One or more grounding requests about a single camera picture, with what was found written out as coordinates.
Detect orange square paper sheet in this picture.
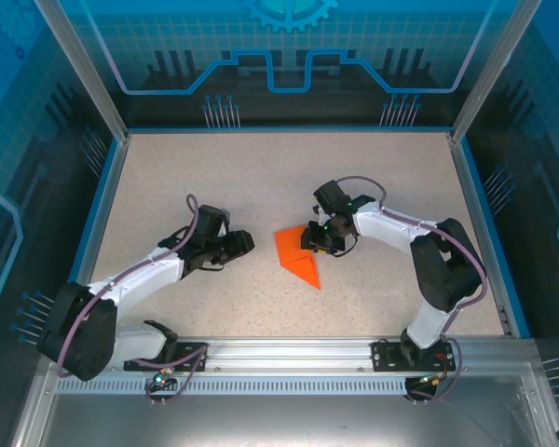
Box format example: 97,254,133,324
274,224,323,292

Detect blue table edge strip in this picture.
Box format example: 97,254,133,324
459,137,531,339
49,137,122,339

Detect grey metal shelf plate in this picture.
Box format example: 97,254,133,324
8,372,559,447

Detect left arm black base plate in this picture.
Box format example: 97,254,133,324
123,341,210,373

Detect aluminium mounting rail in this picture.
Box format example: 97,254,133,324
44,335,539,373

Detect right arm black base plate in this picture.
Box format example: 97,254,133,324
371,339,457,373

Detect cable plug with green light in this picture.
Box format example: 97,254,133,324
152,366,177,388

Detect slotted metal cable duct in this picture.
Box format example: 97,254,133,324
55,377,525,396

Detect aluminium frame post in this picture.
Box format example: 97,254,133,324
33,0,130,143
450,0,544,143

